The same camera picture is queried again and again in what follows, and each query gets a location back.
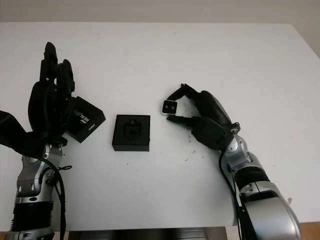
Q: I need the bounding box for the black RealSense box lid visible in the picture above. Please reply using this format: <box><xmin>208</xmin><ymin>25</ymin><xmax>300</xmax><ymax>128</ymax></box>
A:
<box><xmin>61</xmin><ymin>96</ymin><xmax>106</xmax><ymax>144</ymax></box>

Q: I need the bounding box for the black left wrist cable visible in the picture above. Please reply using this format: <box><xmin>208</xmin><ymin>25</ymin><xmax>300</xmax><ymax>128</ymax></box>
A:
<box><xmin>37</xmin><ymin>154</ymin><xmax>73</xmax><ymax>240</ymax></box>

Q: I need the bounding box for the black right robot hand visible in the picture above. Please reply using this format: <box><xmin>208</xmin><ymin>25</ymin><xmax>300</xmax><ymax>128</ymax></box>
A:
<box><xmin>166</xmin><ymin>83</ymin><xmax>241</xmax><ymax>135</ymax></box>

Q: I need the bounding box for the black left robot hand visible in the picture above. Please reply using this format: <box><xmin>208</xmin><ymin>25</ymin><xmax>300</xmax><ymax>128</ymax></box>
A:
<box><xmin>28</xmin><ymin>41</ymin><xmax>77</xmax><ymax>144</ymax></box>

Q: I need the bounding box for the small silver depth camera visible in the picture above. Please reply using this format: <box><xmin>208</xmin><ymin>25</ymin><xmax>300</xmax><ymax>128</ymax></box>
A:
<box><xmin>160</xmin><ymin>99</ymin><xmax>178</xmax><ymax>116</ymax></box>

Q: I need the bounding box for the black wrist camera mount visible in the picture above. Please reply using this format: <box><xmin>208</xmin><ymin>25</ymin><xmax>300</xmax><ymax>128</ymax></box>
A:
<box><xmin>0</xmin><ymin>109</ymin><xmax>48</xmax><ymax>154</ymax></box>
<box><xmin>191</xmin><ymin>116</ymin><xmax>236</xmax><ymax>151</ymax></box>

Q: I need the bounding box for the dark robot torso panel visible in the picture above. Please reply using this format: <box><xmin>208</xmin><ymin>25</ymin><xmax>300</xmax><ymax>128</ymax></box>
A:
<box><xmin>68</xmin><ymin>226</ymin><xmax>227</xmax><ymax>240</ymax></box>

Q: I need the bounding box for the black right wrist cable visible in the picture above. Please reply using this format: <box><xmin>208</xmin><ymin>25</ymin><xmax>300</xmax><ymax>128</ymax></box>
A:
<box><xmin>218</xmin><ymin>149</ymin><xmax>248</xmax><ymax>240</ymax></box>

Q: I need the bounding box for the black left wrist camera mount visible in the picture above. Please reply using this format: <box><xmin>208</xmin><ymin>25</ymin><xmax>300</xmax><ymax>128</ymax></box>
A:
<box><xmin>0</xmin><ymin>109</ymin><xmax>48</xmax><ymax>154</ymax></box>

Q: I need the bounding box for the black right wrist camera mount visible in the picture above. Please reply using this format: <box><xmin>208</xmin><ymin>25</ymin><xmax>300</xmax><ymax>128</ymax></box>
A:
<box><xmin>191</xmin><ymin>116</ymin><xmax>236</xmax><ymax>151</ymax></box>

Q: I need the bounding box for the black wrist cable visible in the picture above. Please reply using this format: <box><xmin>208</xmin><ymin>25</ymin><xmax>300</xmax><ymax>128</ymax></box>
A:
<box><xmin>37</xmin><ymin>154</ymin><xmax>73</xmax><ymax>240</ymax></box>
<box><xmin>218</xmin><ymin>149</ymin><xmax>248</xmax><ymax>240</ymax></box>

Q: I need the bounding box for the black camera box base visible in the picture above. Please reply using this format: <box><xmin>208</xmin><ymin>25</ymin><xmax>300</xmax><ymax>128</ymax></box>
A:
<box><xmin>111</xmin><ymin>114</ymin><xmax>151</xmax><ymax>153</ymax></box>

